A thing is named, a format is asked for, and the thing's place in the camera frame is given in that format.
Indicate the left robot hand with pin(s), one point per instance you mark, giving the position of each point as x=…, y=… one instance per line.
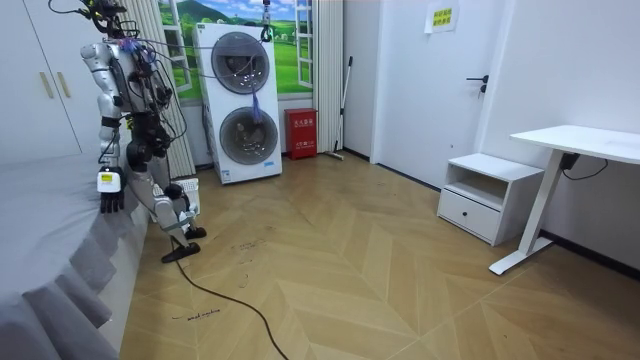
x=111, y=192

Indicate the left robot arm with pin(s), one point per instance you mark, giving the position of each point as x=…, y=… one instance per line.
x=105, y=100

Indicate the grey bed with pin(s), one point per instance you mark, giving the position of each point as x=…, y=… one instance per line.
x=45, y=235

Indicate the white perforated plastic basket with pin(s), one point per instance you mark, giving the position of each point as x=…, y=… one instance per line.
x=190, y=186

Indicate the white pleated curtain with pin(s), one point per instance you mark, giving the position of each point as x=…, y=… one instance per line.
x=180, y=150
x=327, y=75

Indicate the robot body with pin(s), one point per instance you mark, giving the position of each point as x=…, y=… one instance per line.
x=132, y=75

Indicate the white washing machine tower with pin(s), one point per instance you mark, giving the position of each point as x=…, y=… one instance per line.
x=240, y=145

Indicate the white wardrobe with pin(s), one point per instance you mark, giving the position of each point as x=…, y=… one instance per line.
x=35, y=75

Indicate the red fire extinguisher box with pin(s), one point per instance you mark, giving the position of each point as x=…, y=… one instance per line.
x=301, y=134

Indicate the white room door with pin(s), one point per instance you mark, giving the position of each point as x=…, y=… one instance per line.
x=425, y=100

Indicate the white nightstand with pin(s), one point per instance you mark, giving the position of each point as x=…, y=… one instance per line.
x=482, y=200

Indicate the paper sign with yellow labels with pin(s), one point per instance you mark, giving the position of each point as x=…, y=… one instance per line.
x=442, y=17

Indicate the white desk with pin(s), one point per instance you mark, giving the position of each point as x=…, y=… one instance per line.
x=575, y=142

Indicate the landscape wall poster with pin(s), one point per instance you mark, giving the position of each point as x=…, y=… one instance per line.
x=287, y=55

